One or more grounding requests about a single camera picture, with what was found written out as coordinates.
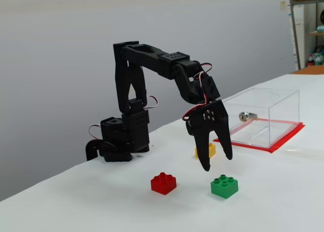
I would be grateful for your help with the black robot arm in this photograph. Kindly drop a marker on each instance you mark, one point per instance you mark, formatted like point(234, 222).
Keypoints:
point(131, 72)

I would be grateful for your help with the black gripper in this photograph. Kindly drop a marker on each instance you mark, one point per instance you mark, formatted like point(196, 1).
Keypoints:
point(215, 112)

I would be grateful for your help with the transparent plastic box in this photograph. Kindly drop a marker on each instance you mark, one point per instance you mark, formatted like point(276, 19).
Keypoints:
point(278, 110)

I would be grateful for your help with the green plastic bottle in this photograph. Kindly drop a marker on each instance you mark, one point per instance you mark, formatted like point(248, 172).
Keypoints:
point(319, 59)

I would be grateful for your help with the yellow lego brick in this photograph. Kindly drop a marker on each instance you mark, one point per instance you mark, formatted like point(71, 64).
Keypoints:
point(212, 151)

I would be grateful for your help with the metal shelf rack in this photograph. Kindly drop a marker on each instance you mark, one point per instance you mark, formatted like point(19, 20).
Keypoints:
point(295, 39)

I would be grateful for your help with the silver cam lock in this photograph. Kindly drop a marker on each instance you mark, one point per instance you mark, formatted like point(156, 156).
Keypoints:
point(244, 116)

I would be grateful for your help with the brown wooden table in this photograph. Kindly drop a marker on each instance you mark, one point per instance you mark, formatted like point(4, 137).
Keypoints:
point(314, 70)

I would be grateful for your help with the red tape frame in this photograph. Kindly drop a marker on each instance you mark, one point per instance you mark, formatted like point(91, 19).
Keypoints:
point(286, 138)

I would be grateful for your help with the green lego brick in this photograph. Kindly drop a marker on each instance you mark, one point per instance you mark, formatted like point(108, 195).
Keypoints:
point(224, 189)

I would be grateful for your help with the white cabinet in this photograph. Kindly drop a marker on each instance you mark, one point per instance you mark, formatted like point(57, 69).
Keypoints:
point(300, 14)

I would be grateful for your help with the beige paper label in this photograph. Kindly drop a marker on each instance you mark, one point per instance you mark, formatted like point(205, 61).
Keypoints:
point(282, 5)

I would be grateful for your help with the teal bundle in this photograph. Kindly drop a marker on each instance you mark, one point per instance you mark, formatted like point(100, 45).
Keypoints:
point(321, 29)

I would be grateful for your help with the black table clamp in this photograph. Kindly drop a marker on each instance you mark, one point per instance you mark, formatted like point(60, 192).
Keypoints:
point(89, 148)

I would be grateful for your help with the dark cola bottle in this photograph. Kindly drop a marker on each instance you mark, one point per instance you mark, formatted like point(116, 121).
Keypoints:
point(310, 62)

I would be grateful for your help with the red lego brick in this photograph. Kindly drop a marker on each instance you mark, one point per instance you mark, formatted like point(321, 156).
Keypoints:
point(163, 185)

